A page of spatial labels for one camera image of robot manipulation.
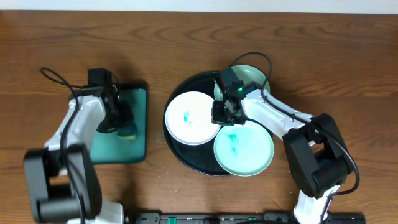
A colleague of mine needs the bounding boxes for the round black tray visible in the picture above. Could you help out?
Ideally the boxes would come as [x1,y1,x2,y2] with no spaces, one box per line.
[163,72,232,176]

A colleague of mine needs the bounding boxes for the green plate far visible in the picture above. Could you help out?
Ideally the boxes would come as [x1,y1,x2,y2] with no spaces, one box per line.
[213,65,265,101]

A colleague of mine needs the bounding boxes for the green yellow sponge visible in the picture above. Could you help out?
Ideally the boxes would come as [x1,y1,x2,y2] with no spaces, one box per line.
[117,123,137,141]

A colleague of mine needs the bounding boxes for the green plate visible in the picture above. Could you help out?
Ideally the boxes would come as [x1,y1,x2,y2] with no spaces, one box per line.
[213,121,274,177]
[213,65,265,101]

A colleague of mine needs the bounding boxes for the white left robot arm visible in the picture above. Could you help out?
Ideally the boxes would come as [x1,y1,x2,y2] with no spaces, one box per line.
[24,86,126,223]

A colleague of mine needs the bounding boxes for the white plate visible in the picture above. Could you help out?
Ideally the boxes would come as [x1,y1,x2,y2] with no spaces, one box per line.
[164,91,221,146]

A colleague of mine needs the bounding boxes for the teal rectangular water tray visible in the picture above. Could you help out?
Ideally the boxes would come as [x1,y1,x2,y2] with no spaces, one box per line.
[90,81,147,164]

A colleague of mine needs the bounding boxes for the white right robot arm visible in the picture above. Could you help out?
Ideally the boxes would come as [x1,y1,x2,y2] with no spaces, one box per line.
[211,87,360,223]

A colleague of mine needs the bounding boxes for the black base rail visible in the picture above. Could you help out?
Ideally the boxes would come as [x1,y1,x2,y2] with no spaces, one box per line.
[124,212,368,224]

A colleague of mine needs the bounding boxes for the green plate near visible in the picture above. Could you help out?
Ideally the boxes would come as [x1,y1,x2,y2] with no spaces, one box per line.
[213,121,274,177]

